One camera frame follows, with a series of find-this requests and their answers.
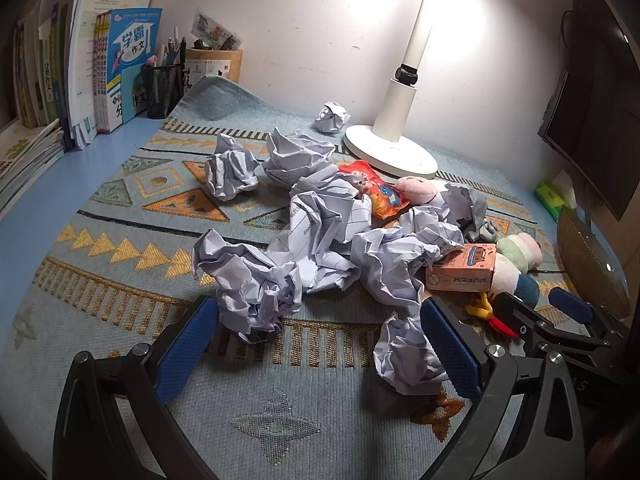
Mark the white standing booklets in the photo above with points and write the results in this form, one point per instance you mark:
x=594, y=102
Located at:
x=90, y=74

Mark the white desk lamp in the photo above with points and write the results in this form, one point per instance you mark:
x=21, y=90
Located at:
x=383, y=144

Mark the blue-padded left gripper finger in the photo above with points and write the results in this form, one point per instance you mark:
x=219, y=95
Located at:
x=90, y=438

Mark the large paper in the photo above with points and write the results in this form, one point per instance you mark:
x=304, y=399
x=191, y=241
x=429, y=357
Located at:
x=320, y=215

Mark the paper ball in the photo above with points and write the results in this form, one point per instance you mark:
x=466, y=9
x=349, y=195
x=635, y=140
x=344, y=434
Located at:
x=253, y=290
x=231, y=170
x=296, y=156
x=406, y=360

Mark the stack of books left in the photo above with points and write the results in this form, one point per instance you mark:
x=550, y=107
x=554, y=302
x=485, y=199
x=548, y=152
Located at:
x=26, y=154

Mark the patterned teal woven mat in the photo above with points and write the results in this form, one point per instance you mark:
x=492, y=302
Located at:
x=305, y=404

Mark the black mesh pen holder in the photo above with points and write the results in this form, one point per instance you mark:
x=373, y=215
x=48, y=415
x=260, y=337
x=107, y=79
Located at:
x=164, y=87

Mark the brown woven tray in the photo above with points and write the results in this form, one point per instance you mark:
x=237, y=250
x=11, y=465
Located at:
x=592, y=272

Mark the white blue red plush toy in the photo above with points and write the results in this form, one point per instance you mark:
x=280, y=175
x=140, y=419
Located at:
x=506, y=278

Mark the pink green dango plush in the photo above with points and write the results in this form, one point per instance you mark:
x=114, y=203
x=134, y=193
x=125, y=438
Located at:
x=417, y=190

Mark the orange small carton box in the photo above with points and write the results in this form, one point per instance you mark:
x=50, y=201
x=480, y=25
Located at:
x=469, y=269

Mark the orange snack bag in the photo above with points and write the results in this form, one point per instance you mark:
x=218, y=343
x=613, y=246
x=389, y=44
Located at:
x=386, y=201

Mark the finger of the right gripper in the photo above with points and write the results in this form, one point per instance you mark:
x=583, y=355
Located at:
x=525, y=322
x=570, y=305

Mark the grey crumpled paper on plush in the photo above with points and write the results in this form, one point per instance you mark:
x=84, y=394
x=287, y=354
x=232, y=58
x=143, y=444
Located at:
x=465, y=208

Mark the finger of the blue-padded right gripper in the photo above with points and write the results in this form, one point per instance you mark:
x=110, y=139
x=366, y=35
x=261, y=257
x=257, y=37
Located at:
x=524, y=420

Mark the green tissue pack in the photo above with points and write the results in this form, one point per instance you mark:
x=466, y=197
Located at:
x=556, y=194

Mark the small crumpled paper by lamp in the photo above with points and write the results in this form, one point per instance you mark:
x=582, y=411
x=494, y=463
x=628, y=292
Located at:
x=332, y=118

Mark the blue cover study book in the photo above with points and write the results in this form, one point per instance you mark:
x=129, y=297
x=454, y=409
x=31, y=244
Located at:
x=124, y=41

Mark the black wall monitor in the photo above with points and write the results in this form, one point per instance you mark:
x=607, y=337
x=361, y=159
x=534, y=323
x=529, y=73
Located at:
x=592, y=118

